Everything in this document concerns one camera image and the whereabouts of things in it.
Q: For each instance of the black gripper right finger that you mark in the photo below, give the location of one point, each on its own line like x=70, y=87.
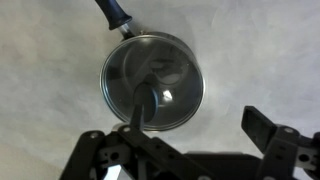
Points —
x=280, y=146

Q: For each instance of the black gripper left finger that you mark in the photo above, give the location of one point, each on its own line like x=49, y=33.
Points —
x=100, y=156

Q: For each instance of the glass lid with black knob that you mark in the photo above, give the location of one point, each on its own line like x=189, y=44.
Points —
x=180, y=83

